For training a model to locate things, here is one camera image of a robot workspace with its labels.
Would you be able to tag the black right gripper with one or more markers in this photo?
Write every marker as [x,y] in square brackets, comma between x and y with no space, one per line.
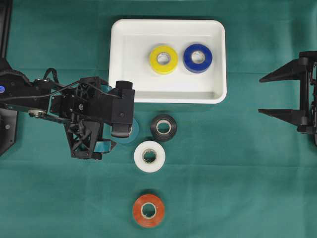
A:
[306,63]

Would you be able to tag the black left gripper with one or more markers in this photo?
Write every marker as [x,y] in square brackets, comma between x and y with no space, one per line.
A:
[87,106]

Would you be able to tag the green tape roll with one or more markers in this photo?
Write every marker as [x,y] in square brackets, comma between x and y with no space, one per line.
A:
[134,131]

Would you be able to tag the yellow tape roll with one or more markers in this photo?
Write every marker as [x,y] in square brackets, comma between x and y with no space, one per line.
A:
[163,59]

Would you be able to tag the blue tape roll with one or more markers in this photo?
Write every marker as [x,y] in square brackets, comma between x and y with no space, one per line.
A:
[197,58]

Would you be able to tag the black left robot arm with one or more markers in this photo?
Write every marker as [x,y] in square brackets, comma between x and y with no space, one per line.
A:
[18,93]

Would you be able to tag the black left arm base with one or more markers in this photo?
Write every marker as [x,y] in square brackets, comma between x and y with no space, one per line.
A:
[8,126]

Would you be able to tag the black tape roll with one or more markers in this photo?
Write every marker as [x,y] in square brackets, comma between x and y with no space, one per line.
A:
[163,127]

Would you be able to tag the white plastic tray case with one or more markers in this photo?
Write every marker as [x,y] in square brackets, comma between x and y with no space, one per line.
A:
[132,41]

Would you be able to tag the white tape roll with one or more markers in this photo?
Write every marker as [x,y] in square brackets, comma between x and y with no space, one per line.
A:
[149,156]

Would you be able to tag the red tape roll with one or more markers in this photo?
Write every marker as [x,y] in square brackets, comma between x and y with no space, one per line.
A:
[148,211]

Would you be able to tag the green table cloth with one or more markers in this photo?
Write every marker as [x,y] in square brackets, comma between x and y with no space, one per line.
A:
[229,171]

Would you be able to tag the black aluminium frame rail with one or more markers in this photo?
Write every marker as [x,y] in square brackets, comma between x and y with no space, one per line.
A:
[5,14]

